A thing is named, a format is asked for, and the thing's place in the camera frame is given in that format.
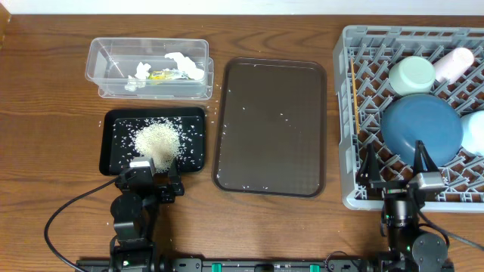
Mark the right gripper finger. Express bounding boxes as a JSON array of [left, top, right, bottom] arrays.
[[355, 144, 381, 185], [413, 140, 439, 176]]

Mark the dark blue plate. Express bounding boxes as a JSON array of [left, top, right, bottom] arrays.
[[380, 94, 463, 166]]

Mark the pile of white rice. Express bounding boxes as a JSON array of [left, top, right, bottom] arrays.
[[113, 116, 203, 174]]

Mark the light blue bowl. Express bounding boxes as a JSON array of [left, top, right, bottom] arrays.
[[461, 110, 484, 156]]

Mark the mint green bowl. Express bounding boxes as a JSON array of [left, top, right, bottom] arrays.
[[389, 56, 436, 96]]

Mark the pink cup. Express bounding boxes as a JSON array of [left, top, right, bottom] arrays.
[[433, 48, 475, 84]]

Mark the wooden chopstick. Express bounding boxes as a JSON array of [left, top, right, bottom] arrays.
[[350, 57, 360, 135]]

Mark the green snack wrapper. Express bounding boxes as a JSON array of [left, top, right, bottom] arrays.
[[148, 70, 188, 81]]

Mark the white tissue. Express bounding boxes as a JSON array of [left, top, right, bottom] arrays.
[[124, 52, 205, 92]]

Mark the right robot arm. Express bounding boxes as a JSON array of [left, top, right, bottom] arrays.
[[356, 141, 455, 272]]

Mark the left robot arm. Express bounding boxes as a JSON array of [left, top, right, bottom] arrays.
[[108, 156, 185, 272]]

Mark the black waste tray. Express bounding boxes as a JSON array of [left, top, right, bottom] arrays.
[[99, 107, 205, 176]]

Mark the grey dishwasher rack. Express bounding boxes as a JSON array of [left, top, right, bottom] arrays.
[[333, 26, 483, 211]]

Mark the dark brown serving tray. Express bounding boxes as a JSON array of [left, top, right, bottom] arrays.
[[212, 57, 327, 198]]

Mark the clear plastic bin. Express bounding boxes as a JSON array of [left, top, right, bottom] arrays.
[[85, 38, 214, 100]]

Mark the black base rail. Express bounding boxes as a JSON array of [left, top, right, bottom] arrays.
[[74, 257, 455, 272]]

